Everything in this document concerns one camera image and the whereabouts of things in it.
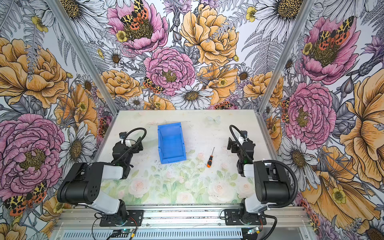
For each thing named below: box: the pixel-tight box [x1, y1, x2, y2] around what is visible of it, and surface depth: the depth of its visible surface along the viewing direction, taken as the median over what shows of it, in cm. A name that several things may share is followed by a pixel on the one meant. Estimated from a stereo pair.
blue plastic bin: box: [157, 122, 187, 165], surface depth 101 cm
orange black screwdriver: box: [206, 147, 215, 168], surface depth 94 cm
